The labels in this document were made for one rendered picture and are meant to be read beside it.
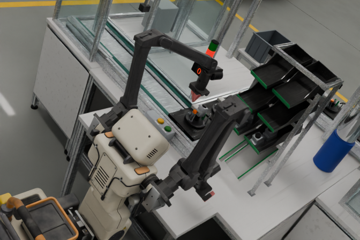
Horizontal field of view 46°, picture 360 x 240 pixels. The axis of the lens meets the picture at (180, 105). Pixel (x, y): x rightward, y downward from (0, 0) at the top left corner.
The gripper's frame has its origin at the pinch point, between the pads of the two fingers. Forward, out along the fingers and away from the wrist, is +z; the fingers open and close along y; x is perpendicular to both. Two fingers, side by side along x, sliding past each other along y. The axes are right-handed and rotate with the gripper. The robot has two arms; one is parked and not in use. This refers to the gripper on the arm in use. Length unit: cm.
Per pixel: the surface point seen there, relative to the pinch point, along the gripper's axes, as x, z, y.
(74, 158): 36, 69, 37
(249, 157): -18.8, 15.4, -36.9
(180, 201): 21, 37, -33
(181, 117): -13.4, 26.2, 11.4
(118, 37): -28, 29, 100
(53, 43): 5, 50, 129
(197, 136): -11.4, 26.2, -5.9
